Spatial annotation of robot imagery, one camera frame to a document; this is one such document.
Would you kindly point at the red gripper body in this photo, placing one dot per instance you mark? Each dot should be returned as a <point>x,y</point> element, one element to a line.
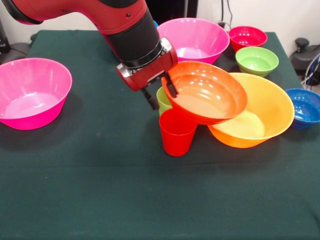
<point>150,75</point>

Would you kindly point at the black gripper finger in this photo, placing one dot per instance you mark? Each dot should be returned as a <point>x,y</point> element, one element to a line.
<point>172,86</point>
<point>151,98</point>

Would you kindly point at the green cup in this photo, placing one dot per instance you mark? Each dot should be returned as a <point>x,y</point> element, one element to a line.
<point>162,102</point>

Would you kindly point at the orange-red bowl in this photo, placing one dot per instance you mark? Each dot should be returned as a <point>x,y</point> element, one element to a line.
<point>207,92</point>

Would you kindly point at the red cup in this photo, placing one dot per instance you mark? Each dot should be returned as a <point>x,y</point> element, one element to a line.
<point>176,140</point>

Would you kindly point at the large orange bowl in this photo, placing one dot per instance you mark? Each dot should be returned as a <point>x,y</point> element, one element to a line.
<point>270,110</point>

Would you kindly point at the large pink bowl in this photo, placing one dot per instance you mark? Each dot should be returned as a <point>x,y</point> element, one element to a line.
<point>195,40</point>
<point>32,105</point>

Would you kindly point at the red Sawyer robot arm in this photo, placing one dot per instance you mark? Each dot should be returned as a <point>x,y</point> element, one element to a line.
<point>95,17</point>

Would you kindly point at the small green bowl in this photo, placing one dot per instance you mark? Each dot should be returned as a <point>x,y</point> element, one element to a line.
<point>257,62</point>

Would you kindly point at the small crimson bowl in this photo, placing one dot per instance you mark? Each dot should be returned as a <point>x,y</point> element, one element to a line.
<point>246,37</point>

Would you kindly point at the dark green tablecloth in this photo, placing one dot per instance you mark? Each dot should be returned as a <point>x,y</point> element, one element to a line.
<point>150,187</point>

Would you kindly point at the small dark blue bowl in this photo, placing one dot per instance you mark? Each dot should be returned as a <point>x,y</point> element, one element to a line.
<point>307,112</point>

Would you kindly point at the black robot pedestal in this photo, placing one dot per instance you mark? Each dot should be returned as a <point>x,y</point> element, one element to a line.
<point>172,8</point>

